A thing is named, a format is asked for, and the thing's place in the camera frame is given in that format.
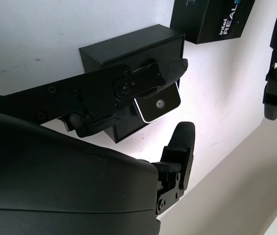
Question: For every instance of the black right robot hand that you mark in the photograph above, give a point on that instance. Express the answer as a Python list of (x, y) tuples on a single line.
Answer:
[(55, 183)]

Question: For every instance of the black RealSense box lid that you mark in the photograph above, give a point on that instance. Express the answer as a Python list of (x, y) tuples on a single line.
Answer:
[(202, 19)]

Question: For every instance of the small silver black camera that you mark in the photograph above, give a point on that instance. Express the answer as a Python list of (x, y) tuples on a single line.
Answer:
[(160, 105)]

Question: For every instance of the black camera box base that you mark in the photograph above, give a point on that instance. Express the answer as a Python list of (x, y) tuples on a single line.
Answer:
[(128, 44)]

